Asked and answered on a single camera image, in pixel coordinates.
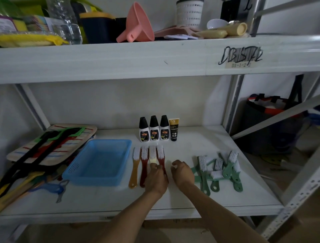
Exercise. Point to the yellow flat sponge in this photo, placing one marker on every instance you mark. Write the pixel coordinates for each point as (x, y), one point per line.
(211, 34)

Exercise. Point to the person's left hand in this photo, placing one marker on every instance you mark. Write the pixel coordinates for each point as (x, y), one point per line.
(156, 181)

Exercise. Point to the navy container yellow lid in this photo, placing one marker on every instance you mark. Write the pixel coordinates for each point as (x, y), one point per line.
(97, 28)

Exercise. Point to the blue plastic bag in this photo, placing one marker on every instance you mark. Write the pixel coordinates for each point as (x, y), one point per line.
(314, 112)

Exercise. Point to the pink flat plastic tray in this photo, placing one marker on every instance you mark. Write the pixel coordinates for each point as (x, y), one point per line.
(172, 31)

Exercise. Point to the colourful striped scouring pads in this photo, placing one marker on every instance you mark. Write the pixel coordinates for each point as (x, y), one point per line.
(37, 23)

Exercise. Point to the white black-capped bottle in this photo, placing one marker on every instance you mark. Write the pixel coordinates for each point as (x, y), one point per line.
(144, 130)
(164, 129)
(154, 129)

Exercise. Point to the white perforated card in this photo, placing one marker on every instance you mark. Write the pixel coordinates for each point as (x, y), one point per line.
(180, 37)

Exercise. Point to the blue plastic basket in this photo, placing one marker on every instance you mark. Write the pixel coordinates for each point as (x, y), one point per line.
(100, 162)

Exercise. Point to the yellow perforated disc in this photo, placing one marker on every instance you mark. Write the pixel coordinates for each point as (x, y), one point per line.
(275, 159)

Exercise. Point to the dark bag orange trim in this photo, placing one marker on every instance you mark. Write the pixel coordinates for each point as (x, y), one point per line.
(265, 130)

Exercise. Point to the black gold tube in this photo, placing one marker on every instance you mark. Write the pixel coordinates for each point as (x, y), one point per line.
(174, 130)

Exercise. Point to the person's right forearm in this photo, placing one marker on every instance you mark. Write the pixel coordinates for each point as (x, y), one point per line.
(220, 217)

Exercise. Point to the white perforated cup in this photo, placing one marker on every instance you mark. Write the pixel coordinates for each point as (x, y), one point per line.
(190, 13)

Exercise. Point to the person's left forearm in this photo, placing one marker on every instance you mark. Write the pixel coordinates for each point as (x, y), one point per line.
(130, 217)

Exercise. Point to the yellow scouring cloth pack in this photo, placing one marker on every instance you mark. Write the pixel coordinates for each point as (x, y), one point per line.
(30, 40)

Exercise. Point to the white bowl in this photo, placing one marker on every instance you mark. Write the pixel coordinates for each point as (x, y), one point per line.
(216, 23)

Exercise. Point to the pink plastic funnel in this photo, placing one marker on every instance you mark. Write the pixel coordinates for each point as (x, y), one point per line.
(138, 25)

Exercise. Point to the black tongs green card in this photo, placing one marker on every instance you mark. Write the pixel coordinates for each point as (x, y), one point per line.
(27, 160)

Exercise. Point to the person's right hand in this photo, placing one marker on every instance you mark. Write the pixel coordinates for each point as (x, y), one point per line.
(183, 175)

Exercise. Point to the clear plastic bottle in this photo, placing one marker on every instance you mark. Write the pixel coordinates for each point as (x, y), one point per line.
(65, 25)

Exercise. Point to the black box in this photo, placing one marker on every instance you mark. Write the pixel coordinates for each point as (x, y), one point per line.
(120, 28)

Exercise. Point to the striped cream pot holder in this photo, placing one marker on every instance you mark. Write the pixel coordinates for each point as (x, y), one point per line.
(87, 132)

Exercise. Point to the large cardboard box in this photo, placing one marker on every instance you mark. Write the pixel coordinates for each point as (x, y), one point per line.
(172, 223)

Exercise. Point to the green spray bottle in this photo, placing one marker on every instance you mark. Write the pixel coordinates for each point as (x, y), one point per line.
(7, 8)

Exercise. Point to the pile of colourful plastic utensils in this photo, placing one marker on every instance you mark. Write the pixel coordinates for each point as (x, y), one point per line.
(60, 170)

